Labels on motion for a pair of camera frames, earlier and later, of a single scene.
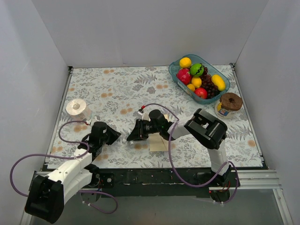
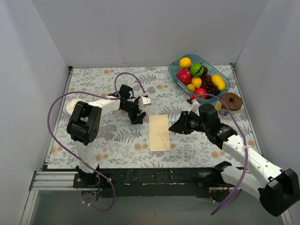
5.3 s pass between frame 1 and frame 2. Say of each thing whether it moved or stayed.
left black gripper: moved
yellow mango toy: stayed
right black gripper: moved
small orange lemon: stayed
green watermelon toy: stayed
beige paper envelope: stayed
